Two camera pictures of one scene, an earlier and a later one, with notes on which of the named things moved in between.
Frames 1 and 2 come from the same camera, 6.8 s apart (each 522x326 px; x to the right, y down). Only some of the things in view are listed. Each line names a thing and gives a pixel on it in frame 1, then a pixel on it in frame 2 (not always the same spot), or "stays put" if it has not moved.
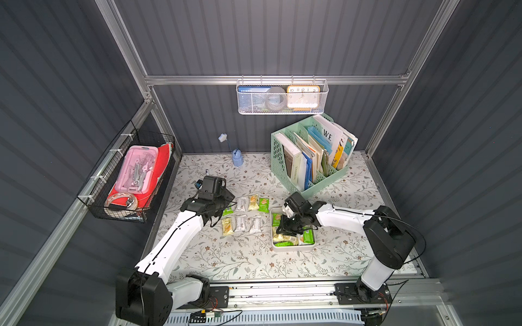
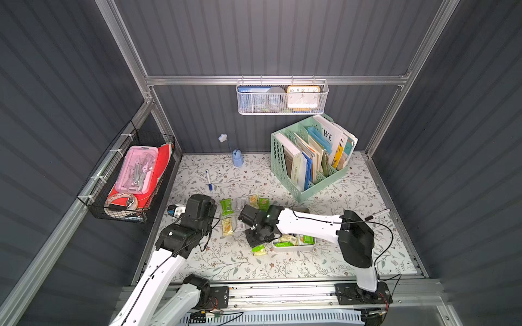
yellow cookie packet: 253,202 stays put
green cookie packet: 225,212 stays put
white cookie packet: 240,223 stays put
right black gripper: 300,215 → 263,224
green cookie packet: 264,205 stays put
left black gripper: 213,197 → 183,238
